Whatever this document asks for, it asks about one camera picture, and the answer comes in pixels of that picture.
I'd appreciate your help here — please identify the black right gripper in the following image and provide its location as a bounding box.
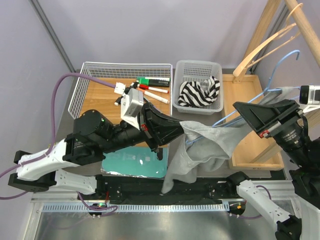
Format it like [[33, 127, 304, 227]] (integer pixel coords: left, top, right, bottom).
[[232, 96, 314, 165]]

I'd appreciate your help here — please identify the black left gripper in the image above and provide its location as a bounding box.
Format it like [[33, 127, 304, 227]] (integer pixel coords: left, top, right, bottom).
[[99, 103, 193, 155]]

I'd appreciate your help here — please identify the black white striped tank top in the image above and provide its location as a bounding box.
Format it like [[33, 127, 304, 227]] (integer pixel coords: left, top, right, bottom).
[[178, 76, 221, 108]]

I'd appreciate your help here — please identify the blue wire hanger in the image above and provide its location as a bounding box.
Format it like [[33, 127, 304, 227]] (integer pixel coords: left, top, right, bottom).
[[186, 49, 301, 146]]

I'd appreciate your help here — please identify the grey garment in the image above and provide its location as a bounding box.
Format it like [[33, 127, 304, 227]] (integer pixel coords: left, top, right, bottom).
[[160, 86, 301, 195]]

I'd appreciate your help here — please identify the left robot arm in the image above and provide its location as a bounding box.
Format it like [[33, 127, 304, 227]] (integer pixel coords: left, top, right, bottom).
[[8, 102, 184, 200]]

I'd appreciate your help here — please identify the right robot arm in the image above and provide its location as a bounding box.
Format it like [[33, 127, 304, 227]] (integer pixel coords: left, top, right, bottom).
[[225, 99, 320, 240]]

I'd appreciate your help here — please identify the wooden rack base tray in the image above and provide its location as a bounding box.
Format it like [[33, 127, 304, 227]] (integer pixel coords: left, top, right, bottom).
[[222, 74, 284, 171]]

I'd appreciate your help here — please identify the orange cap marker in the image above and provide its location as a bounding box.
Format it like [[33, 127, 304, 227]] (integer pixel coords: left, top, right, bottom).
[[143, 90, 169, 104]]

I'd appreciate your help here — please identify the teal cutting board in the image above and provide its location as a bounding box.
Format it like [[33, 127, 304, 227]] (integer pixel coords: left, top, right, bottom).
[[101, 146, 169, 179]]

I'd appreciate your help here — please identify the red cap marker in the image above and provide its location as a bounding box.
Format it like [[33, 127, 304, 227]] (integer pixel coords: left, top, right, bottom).
[[138, 84, 169, 94]]

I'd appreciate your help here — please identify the green cap marker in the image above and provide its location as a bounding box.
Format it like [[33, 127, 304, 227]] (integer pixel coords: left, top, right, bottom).
[[136, 77, 170, 88]]

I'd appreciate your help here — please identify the black white marker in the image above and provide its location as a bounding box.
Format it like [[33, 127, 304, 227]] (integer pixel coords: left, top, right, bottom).
[[113, 81, 139, 106]]

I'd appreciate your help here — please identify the white plastic basket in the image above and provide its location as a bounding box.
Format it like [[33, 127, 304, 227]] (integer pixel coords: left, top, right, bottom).
[[171, 60, 224, 115]]

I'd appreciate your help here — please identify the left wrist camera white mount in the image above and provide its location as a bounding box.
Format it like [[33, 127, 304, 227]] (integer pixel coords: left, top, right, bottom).
[[119, 88, 144, 130]]

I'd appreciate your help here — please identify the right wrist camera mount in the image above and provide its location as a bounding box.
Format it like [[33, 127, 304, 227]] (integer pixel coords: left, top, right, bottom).
[[299, 85, 320, 114]]

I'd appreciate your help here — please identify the white wire basket shelf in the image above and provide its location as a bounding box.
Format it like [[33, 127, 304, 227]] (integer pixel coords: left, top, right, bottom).
[[68, 61, 173, 124]]

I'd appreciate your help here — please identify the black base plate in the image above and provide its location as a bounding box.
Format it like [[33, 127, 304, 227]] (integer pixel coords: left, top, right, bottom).
[[81, 171, 250, 206]]

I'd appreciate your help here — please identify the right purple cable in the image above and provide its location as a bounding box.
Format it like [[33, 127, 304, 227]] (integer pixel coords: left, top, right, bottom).
[[237, 184, 273, 221]]

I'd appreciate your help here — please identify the wooden clothes rack frame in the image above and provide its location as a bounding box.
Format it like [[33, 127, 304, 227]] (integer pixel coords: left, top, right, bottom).
[[234, 0, 320, 163]]

